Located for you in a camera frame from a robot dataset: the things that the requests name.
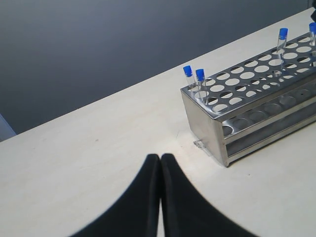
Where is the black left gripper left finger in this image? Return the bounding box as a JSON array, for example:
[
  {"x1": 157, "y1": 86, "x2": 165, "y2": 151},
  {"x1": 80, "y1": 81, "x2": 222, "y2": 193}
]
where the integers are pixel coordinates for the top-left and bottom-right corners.
[{"x1": 73, "y1": 154, "x2": 160, "y2": 237}]

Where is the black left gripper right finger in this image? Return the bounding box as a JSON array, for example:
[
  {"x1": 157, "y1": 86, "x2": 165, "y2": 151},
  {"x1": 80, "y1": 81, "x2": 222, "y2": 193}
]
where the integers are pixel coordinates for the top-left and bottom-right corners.
[{"x1": 160, "y1": 154, "x2": 256, "y2": 237}]

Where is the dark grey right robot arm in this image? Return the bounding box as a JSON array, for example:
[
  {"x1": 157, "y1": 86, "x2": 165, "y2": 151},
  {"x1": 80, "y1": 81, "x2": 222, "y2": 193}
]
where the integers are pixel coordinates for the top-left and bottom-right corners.
[{"x1": 311, "y1": 9, "x2": 316, "y2": 22}]

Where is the stainless steel tube rack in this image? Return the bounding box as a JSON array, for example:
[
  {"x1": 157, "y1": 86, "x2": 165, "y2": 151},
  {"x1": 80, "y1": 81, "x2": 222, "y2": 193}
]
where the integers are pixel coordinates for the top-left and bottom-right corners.
[{"x1": 181, "y1": 33, "x2": 316, "y2": 166}]

